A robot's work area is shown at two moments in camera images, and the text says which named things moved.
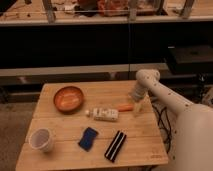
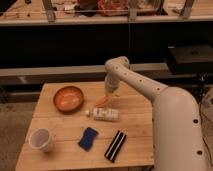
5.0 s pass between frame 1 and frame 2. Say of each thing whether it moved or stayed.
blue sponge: stayed
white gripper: moved
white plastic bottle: stayed
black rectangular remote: stayed
